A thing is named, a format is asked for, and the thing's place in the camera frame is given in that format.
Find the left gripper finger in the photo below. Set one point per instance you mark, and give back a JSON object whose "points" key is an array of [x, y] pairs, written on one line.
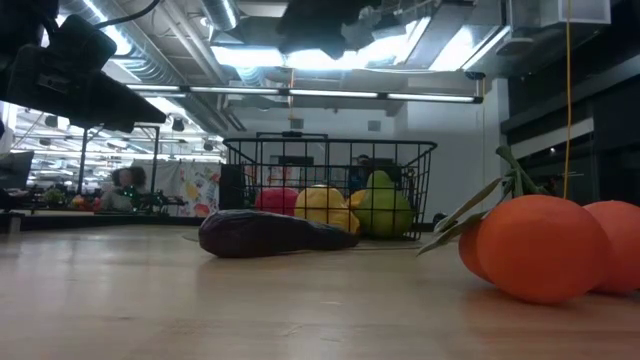
{"points": [[120, 107]]}

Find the red bell pepper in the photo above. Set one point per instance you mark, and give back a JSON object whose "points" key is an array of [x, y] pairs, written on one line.
{"points": [[275, 201]]}

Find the yellow starfruit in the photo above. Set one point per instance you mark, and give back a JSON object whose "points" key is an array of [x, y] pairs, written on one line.
{"points": [[322, 207]]}

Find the purple eggplant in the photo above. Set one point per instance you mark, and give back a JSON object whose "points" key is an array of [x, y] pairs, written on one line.
{"points": [[260, 234]]}

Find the green pear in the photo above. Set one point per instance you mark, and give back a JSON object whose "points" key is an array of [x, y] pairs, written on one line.
{"points": [[382, 212]]}

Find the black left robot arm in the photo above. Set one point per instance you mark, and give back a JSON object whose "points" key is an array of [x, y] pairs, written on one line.
{"points": [[20, 20]]}

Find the long ceiling tube light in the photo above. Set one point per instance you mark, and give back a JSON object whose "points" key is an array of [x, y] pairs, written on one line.
{"points": [[330, 93]]}

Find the person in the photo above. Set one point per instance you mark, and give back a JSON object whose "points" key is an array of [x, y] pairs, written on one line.
{"points": [[362, 162], [120, 192]]}

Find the dark desk monitor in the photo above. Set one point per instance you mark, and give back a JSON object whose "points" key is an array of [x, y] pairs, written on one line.
{"points": [[15, 170]]}

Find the colourful hanging cloth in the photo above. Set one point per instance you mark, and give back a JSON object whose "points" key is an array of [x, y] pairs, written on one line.
{"points": [[195, 187]]}

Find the silver ventilation duct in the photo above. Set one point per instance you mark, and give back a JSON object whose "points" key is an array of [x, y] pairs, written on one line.
{"points": [[220, 12]]}

